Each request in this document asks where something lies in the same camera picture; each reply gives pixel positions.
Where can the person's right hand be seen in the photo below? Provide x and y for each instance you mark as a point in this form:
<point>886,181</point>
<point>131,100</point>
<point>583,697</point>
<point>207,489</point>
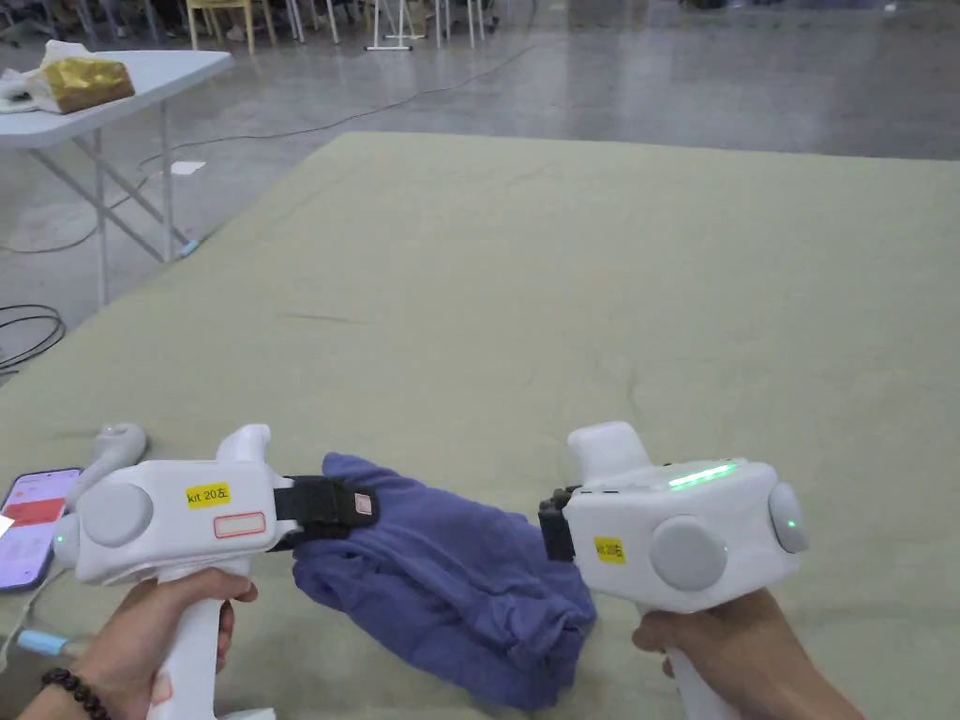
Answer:
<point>735,652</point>

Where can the smartphone with lit screen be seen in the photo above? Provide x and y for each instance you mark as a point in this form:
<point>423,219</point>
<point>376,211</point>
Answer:
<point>30,525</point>

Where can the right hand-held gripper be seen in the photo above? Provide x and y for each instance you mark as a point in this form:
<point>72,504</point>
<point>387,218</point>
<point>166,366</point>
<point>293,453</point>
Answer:
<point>675,525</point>

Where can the person's right forearm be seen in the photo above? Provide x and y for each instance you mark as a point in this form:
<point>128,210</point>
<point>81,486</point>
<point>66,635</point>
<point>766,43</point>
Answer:
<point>814,697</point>

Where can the bed with pale green sheet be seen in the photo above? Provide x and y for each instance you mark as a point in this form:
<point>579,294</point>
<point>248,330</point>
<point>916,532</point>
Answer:
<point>562,300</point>

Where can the person's left forearm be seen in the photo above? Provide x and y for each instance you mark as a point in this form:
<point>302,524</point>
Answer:
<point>52,701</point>

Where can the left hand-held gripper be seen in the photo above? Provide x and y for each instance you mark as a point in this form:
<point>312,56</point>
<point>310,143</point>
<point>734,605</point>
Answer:
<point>172,517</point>

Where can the small white floor box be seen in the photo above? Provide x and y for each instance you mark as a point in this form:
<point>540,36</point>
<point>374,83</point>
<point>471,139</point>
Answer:
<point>189,168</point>

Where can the white hand controller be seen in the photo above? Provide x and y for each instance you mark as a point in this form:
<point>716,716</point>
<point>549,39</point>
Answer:
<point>116,444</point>

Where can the dark blue shirt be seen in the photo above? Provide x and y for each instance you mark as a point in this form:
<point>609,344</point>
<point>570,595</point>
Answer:
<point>450,585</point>

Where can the person's left hand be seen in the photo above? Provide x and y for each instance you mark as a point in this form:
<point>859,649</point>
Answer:
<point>135,645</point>

